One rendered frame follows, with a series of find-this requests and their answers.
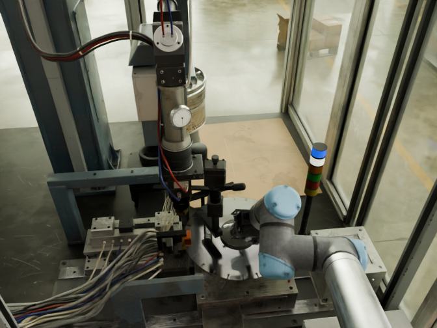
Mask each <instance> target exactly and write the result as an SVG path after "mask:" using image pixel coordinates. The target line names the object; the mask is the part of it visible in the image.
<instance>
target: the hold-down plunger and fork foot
mask: <svg viewBox="0 0 437 328"><path fill-rule="evenodd" d="M201 220H202V222H203V223H204V234H205V231H206V227H207V228H208V230H209V231H210V233H211V234H212V235H213V237H214V238H217V237H219V236H222V229H221V228H220V227H219V217H208V216H207V213H206V214H204V215H201Z"/></svg>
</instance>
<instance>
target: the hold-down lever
mask: <svg viewBox="0 0 437 328"><path fill-rule="evenodd" d="M245 189H246V184H245V183H243V182H242V183H235V184H232V185H226V186H219V187H214V190H215V191H227V190H232V191H244V190H245Z"/></svg>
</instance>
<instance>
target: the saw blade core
mask: <svg viewBox="0 0 437 328"><path fill-rule="evenodd" d="M245 200H246V201H245ZM256 202H257V200H254V199H251V198H244V197H234V200H233V197H227V198H224V204H223V217H219V227H220V228H221V226H222V225H223V224H224V223H225V222H226V221H229V220H231V219H234V217H233V215H231V213H232V212H233V211H234V210H235V209H244V210H249V209H250V208H251V207H252V206H253V205H254V204H255V203H256ZM202 210H203V211H202ZM206 213H207V204H205V205H203V206H202V207H201V208H200V209H198V210H196V211H195V212H194V213H193V215H192V217H190V219H189V220H188V222H187V225H186V227H185V230H190V231H191V239H185V240H184V242H185V246H186V250H187V252H188V254H189V256H190V257H192V260H193V261H194V262H195V263H196V264H197V265H198V266H199V267H201V268H202V269H203V270H205V271H206V272H208V273H210V274H213V273H214V274H213V275H214V276H217V277H220V278H223V279H227V278H228V279H229V280H243V279H244V280H252V279H257V278H258V277H259V278H260V277H262V276H261V275H260V273H259V256H258V253H259V244H258V245H252V244H251V245H249V246H247V247H244V248H233V247H230V246H228V245H226V244H225V243H224V242H223V241H222V240H221V238H220V236H219V237H217V238H214V237H213V235H212V234H211V233H210V234H206V231H205V234H204V223H203V222H202V220H201V215H204V214H206ZM194 217H195V218H194ZM188 246H190V247H188ZM194 255H196V256H194ZM193 256H194V257H193ZM202 264H204V265H202ZM214 271H215V272H214ZM256 273H257V274H258V276H257V275H256ZM228 275H229V277H228ZM242 275H243V276H244V277H242Z"/></svg>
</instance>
